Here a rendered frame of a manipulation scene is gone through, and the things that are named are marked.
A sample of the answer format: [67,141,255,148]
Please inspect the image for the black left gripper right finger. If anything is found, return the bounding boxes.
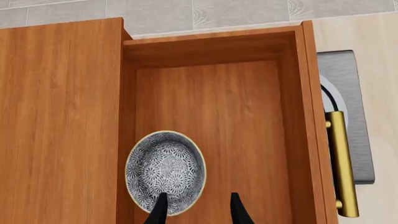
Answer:
[230,192,257,224]

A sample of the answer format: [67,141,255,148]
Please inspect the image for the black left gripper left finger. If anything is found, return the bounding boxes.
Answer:
[144,192,169,224]

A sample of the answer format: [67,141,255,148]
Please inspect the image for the patterned black and white bowl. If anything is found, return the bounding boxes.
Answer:
[124,130,206,215]

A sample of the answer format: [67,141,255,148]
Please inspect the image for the wooden cabinet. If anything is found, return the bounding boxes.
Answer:
[0,17,134,224]

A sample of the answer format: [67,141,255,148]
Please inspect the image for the open wooden drawer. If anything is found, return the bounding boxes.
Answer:
[116,20,340,224]

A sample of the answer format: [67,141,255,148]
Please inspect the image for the brass drawer handle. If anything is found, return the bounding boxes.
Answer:
[324,110,360,218]

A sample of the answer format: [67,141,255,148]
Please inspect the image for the grey metal base plate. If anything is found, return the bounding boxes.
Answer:
[316,49,376,186]

